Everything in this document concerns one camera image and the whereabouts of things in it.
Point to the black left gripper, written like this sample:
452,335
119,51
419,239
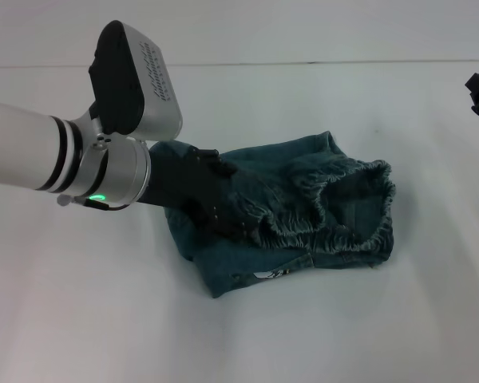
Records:
179,187

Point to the blue denim shorts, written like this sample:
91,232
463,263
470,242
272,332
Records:
295,215

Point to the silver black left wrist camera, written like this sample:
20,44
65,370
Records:
139,80

